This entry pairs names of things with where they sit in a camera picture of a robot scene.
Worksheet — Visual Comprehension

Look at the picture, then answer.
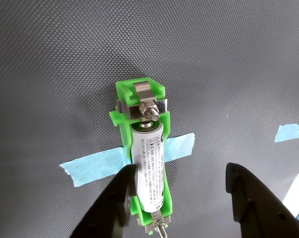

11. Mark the green battery holder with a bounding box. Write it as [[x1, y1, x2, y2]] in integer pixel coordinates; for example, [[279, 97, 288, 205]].
[[108, 77, 174, 238]]

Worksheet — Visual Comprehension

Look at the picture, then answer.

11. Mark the dark grey textured mat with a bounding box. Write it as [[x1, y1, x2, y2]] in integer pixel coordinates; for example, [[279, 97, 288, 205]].
[[0, 0, 299, 238]]

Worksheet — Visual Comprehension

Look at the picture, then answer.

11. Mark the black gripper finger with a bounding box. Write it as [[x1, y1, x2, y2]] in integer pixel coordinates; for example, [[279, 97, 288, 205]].
[[69, 163, 138, 238], [225, 162, 299, 238]]

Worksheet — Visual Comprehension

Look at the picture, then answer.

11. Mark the blue masking tape strip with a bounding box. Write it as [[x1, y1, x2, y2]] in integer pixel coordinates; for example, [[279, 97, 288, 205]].
[[59, 132, 196, 188], [274, 123, 299, 143]]

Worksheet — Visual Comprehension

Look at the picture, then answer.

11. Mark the white AA battery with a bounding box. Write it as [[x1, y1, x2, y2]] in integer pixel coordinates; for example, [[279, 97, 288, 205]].
[[131, 122, 165, 214]]

